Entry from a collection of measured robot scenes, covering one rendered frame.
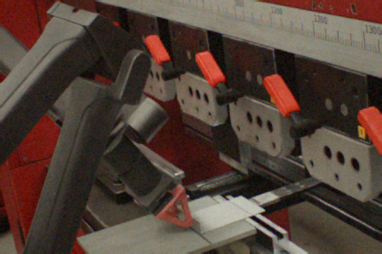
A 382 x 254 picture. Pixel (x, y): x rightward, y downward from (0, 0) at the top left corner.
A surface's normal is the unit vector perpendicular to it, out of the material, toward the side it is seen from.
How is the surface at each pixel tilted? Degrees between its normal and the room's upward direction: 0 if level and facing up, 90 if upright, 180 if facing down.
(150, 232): 0
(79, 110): 63
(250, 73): 90
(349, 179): 90
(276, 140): 90
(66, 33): 33
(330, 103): 90
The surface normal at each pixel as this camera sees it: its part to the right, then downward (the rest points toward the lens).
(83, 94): -0.54, -0.12
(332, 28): -0.89, 0.25
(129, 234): -0.14, -0.94
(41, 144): 0.44, 0.23
